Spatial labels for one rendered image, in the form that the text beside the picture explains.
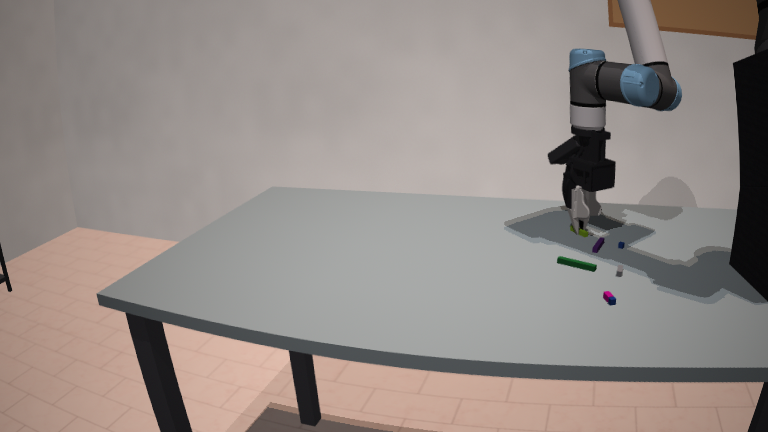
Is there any olive green rectangular rod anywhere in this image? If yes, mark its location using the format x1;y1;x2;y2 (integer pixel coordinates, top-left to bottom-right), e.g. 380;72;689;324
570;225;588;237

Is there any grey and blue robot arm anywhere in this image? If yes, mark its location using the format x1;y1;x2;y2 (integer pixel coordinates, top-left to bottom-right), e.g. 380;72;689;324
548;0;768;164

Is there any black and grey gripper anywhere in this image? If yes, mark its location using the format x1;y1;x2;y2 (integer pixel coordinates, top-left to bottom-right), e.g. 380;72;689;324
562;125;616;235

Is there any purple rod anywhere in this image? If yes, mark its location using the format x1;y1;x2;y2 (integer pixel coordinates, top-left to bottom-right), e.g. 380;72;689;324
592;237;605;253

